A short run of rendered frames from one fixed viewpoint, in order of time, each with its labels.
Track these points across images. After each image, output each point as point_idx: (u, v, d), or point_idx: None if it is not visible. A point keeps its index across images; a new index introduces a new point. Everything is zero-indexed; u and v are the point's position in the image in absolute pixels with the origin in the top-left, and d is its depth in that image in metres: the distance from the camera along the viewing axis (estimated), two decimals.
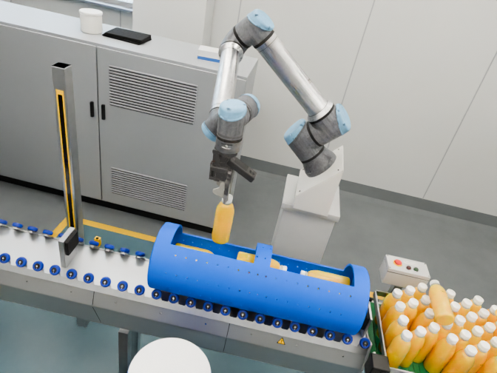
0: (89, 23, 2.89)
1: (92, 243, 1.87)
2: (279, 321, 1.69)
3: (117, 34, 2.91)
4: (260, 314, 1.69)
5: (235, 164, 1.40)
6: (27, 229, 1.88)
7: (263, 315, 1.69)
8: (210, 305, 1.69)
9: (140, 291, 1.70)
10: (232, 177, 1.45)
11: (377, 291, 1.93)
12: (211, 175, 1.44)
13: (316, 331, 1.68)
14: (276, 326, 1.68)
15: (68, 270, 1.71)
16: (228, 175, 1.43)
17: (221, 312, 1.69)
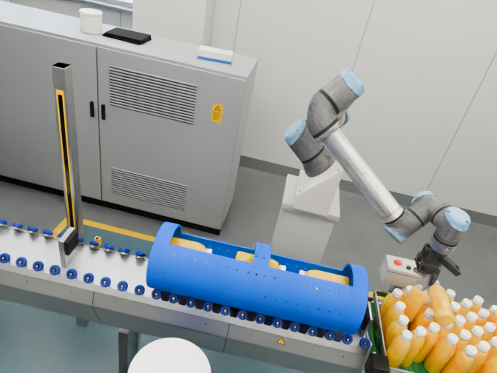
0: (89, 23, 2.89)
1: (92, 243, 1.87)
2: (279, 320, 1.69)
3: (117, 34, 2.91)
4: (259, 313, 1.69)
5: (447, 262, 1.56)
6: (27, 229, 1.88)
7: (262, 314, 1.69)
8: (210, 305, 1.69)
9: (140, 291, 1.70)
10: (437, 270, 1.60)
11: (377, 291, 1.93)
12: (421, 269, 1.59)
13: (316, 331, 1.68)
14: (277, 326, 1.68)
15: (68, 270, 1.71)
16: (436, 269, 1.58)
17: (222, 313, 1.69)
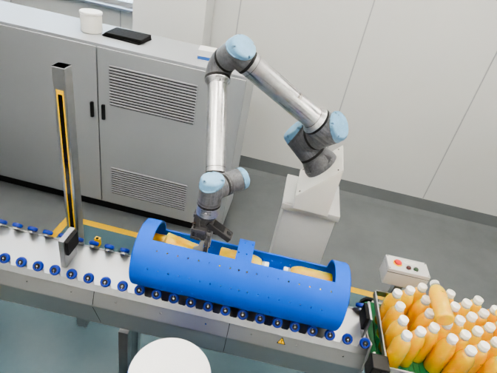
0: (89, 23, 2.89)
1: (92, 243, 1.87)
2: (275, 325, 1.68)
3: (117, 34, 2.91)
4: (260, 323, 1.69)
5: (214, 227, 1.57)
6: (27, 229, 1.88)
7: (257, 323, 1.69)
8: (205, 308, 1.69)
9: (141, 289, 1.70)
10: (211, 237, 1.61)
11: (377, 291, 1.93)
12: (192, 235, 1.60)
13: (309, 331, 1.68)
14: (277, 319, 1.69)
15: (68, 270, 1.71)
16: (208, 234, 1.60)
17: (228, 307, 1.69)
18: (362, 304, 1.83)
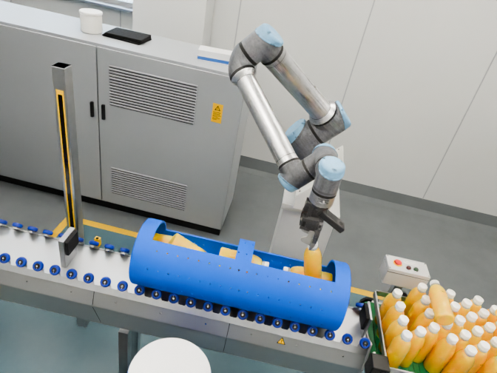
0: (89, 23, 2.89)
1: (92, 243, 1.87)
2: (275, 325, 1.68)
3: (117, 34, 2.91)
4: (260, 323, 1.69)
5: (328, 217, 1.46)
6: (27, 229, 1.88)
7: (257, 323, 1.69)
8: (205, 308, 1.69)
9: (141, 289, 1.70)
10: (321, 227, 1.51)
11: (377, 291, 1.93)
12: (302, 225, 1.50)
13: (309, 331, 1.68)
14: (277, 319, 1.69)
15: (68, 270, 1.71)
16: (319, 225, 1.49)
17: (228, 307, 1.69)
18: (362, 304, 1.83)
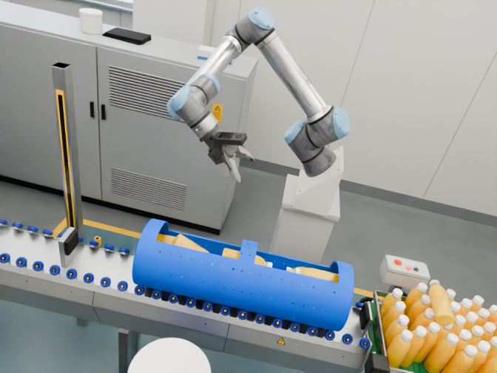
0: (89, 23, 2.89)
1: (92, 243, 1.87)
2: (274, 323, 1.68)
3: (117, 34, 2.91)
4: (257, 323, 1.69)
5: (219, 139, 1.39)
6: (27, 229, 1.88)
7: (255, 320, 1.69)
8: (205, 306, 1.69)
9: (141, 290, 1.70)
10: (231, 151, 1.42)
11: (377, 291, 1.93)
12: (215, 160, 1.46)
13: (309, 329, 1.68)
14: (279, 320, 1.69)
15: (68, 270, 1.71)
16: (224, 149, 1.42)
17: (229, 309, 1.69)
18: (362, 304, 1.83)
